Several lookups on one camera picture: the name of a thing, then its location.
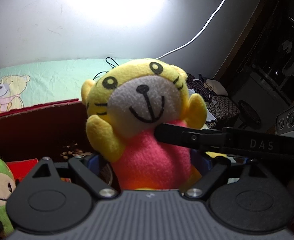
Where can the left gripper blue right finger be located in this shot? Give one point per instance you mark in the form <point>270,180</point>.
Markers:
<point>200,161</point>

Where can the bear print bed sheet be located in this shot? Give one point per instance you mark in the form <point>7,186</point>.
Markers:
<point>33,84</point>

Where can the yellow tiger plush toy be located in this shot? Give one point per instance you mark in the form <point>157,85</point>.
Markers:
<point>125,105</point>

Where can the dark striped clothing pile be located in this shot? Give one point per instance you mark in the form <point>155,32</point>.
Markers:
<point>207,88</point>

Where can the red envelope in box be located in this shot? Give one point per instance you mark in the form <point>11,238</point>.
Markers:
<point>20,169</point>

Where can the red cardboard box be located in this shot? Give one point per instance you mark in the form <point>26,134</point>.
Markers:
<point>55,130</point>

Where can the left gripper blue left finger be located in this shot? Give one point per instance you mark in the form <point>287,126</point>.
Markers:
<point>92,163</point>

